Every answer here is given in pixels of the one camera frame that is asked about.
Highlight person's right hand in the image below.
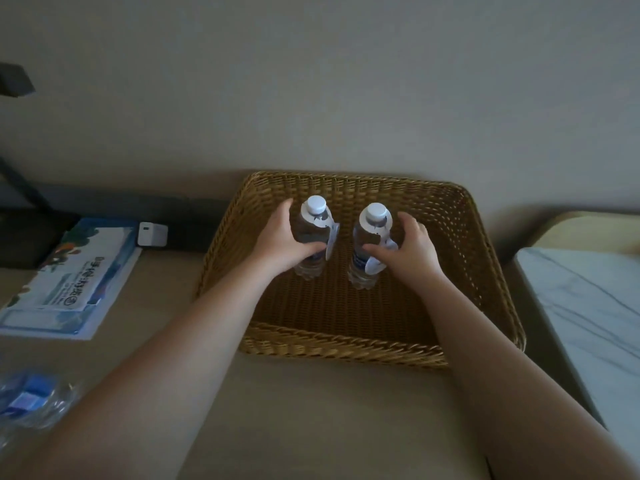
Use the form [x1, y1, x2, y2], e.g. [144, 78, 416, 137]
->
[362, 211, 447, 291]

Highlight person's left hand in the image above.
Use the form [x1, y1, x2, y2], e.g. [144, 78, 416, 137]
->
[248, 198, 327, 281]

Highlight clear water bottle white cap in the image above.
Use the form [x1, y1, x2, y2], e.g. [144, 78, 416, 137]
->
[291, 195, 341, 280]
[347, 202, 401, 290]

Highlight person's right forearm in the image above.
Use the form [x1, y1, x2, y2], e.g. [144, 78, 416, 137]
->
[400, 274, 640, 480]

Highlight person's left forearm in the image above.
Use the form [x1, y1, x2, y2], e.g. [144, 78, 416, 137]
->
[27, 255, 301, 480]

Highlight brown wicker basket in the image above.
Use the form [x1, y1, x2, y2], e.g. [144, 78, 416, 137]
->
[195, 171, 527, 370]

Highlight white charger plug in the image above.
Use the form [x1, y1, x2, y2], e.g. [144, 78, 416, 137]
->
[137, 222, 170, 249]

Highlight beige wooden chair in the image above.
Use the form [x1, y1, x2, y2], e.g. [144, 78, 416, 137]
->
[529, 211, 640, 255]

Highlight white marble side table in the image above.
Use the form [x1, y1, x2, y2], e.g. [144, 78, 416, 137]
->
[514, 247, 640, 445]

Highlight blue and white printed booklet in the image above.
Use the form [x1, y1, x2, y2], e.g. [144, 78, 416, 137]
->
[0, 217, 144, 341]

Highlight black lamp stand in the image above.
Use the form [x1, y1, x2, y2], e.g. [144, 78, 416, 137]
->
[0, 62, 82, 269]

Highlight clear plastic wrap blue label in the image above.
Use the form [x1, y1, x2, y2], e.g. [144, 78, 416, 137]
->
[0, 367, 84, 436]

